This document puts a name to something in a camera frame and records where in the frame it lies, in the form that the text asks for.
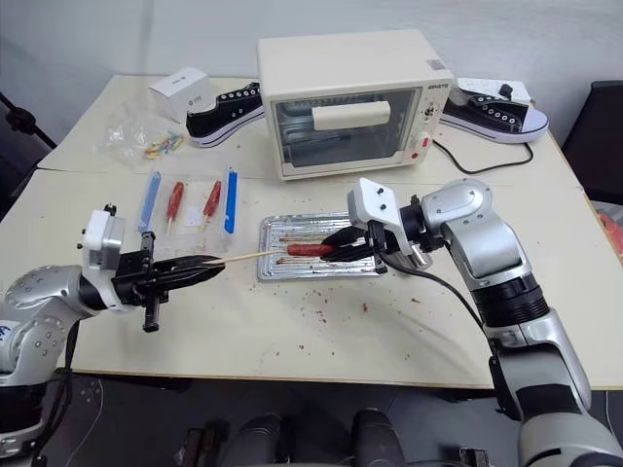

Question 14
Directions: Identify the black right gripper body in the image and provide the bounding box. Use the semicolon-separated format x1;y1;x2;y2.
364;221;391;274

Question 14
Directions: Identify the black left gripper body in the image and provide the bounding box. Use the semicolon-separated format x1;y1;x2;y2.
111;232;172;334

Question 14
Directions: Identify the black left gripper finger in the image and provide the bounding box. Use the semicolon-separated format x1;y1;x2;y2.
155;255;222;272
157;266;228;294

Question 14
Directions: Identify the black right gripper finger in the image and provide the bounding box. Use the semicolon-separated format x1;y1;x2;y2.
324;239;376;265
319;224;370;247

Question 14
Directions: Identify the red sausage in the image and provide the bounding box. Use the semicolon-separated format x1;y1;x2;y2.
165;180;187;235
286;242;335;258
200;180;223;234

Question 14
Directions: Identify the bare wooden skewer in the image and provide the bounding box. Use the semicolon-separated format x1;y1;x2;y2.
207;249;275;268

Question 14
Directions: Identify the silver metal baking tray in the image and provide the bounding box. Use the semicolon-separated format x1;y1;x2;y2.
255;211;391;283

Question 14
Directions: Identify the red sausage on stick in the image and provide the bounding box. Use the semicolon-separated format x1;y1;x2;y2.
200;180;223;234
165;180;187;235

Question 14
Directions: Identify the clear plastic zip bag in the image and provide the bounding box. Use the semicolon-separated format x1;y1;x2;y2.
143;169;240;255

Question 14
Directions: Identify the blue white bag slider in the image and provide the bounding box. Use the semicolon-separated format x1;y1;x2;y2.
136;170;164;234
222;165;241;235

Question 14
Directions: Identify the clear bag of colourful clips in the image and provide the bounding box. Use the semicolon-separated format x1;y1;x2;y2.
95;107;187;162

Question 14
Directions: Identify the black canvas sneaker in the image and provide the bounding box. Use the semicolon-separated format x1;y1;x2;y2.
185;82;267;149
438;85;551;146

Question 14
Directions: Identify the cream toaster oven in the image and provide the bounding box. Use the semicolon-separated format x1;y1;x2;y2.
256;28;457;183

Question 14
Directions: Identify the white cardboard box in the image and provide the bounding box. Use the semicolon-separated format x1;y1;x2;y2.
147;66;216;121

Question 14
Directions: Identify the dark rounded shape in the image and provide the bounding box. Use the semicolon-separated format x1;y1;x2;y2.
236;412;295;467
350;407;407;467

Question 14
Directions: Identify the white power strip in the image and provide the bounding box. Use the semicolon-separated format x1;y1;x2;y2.
454;76;532;104

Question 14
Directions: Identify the black tripod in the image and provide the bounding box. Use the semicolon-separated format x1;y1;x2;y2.
0;90;58;149

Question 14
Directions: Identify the red packet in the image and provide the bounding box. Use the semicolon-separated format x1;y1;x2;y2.
594;202;623;257

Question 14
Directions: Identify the black case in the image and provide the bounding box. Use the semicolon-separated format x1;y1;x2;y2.
561;79;623;206

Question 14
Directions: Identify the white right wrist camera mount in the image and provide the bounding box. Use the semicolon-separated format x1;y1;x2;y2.
346;177;416;257

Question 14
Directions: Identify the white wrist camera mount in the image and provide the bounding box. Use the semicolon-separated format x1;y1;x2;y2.
79;209;128;313
346;177;416;257

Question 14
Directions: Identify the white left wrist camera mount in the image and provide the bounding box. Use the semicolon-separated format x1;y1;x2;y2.
79;209;128;313

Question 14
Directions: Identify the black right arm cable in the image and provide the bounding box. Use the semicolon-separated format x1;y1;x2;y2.
382;250;494;344

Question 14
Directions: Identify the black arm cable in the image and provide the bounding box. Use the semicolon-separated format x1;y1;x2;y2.
382;250;494;344
61;318;81;377

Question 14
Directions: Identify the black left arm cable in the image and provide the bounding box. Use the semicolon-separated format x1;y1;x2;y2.
61;318;81;377

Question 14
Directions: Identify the black oven power cable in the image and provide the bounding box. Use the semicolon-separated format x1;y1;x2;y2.
431;137;535;176

